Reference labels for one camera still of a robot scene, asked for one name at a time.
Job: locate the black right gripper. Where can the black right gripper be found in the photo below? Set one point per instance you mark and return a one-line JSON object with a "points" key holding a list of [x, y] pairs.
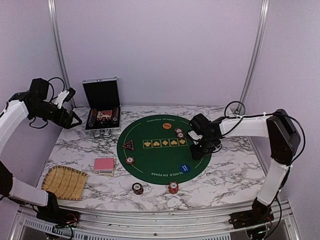
{"points": [[197, 155]]}

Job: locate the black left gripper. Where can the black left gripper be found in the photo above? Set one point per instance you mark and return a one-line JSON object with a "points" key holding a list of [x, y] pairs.
{"points": [[66, 123]]}

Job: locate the orange big blind button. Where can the orange big blind button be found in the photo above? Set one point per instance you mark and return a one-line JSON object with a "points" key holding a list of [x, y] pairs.
{"points": [[167, 126]]}

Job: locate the blue small blind button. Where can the blue small blind button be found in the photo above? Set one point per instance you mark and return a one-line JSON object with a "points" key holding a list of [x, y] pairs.
{"points": [[184, 168]]}

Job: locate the red poker chip stack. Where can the red poker chip stack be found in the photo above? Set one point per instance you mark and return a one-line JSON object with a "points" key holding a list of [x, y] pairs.
{"points": [[173, 187]]}

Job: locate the black poker chip stack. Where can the black poker chip stack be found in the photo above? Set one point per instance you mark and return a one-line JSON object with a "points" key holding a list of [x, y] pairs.
{"points": [[137, 188]]}

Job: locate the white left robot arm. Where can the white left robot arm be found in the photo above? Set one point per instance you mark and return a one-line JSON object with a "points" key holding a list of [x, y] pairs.
{"points": [[28, 105]]}

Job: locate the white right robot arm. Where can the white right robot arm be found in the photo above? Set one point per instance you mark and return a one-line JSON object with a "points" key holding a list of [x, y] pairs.
{"points": [[283, 133]]}

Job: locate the aluminium poker chip case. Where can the aluminium poker chip case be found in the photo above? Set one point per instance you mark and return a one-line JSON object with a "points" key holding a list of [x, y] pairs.
{"points": [[105, 106]]}

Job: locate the round green poker mat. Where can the round green poker mat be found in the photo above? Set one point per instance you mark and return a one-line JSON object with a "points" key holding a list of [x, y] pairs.
{"points": [[158, 152]]}

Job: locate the red playing card deck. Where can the red playing card deck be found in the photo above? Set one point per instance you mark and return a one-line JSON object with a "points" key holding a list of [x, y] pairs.
{"points": [[104, 164]]}

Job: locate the playing card box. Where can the playing card box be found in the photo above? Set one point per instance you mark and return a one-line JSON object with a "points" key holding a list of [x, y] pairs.
{"points": [[108, 173]]}

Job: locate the woven bamboo tray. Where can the woven bamboo tray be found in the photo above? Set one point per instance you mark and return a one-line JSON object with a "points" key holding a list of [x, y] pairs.
{"points": [[65, 182]]}

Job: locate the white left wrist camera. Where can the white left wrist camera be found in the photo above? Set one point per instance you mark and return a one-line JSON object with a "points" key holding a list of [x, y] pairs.
{"points": [[64, 96]]}

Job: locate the left aluminium frame post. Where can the left aluminium frame post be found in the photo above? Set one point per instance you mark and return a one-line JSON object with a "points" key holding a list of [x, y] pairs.
{"points": [[57, 41]]}

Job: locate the aluminium frame post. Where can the aluminium frame post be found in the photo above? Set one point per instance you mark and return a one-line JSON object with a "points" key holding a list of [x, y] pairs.
{"points": [[257, 46], [57, 41]]}

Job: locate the aluminium front rail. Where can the aluminium front rail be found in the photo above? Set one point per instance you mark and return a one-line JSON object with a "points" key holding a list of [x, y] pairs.
{"points": [[193, 224]]}

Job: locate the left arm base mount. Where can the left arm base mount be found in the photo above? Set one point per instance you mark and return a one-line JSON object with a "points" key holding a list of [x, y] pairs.
{"points": [[52, 213]]}

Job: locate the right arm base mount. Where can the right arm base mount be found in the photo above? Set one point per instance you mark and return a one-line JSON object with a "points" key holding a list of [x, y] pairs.
{"points": [[258, 214]]}

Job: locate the right aluminium frame post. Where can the right aluminium frame post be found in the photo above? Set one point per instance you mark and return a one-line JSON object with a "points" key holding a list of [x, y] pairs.
{"points": [[257, 46]]}

